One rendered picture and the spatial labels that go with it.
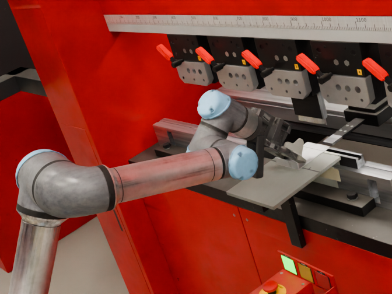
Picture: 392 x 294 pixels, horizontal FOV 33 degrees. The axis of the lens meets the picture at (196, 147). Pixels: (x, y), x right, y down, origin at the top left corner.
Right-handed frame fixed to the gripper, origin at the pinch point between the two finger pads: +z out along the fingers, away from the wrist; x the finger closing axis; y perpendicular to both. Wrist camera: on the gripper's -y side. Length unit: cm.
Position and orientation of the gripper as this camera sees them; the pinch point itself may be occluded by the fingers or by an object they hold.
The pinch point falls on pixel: (293, 160)
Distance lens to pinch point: 183.8
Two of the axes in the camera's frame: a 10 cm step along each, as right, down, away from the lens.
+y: 3.7, -9.2, 1.1
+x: -6.1, -1.6, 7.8
